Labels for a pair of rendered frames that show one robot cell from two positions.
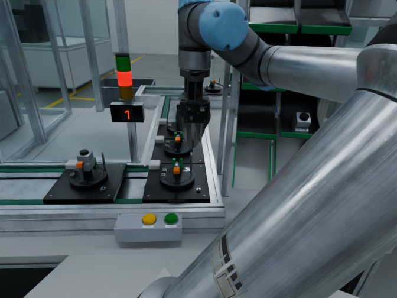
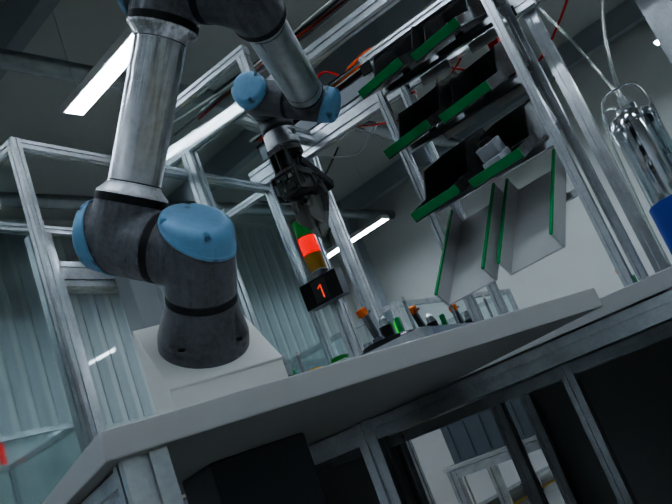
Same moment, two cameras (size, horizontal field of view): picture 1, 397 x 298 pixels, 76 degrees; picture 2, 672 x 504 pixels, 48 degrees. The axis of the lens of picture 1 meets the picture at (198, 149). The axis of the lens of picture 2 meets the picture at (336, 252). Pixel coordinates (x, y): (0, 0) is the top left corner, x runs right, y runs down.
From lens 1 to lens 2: 1.35 m
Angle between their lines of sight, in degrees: 55
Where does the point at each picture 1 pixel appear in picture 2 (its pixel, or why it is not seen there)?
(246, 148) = (470, 247)
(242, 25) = (254, 79)
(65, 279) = not seen: hidden behind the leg
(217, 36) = (238, 97)
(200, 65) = (277, 139)
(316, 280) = (125, 100)
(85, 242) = not seen: hidden behind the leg
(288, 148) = (536, 212)
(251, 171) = (475, 269)
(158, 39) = not seen: outside the picture
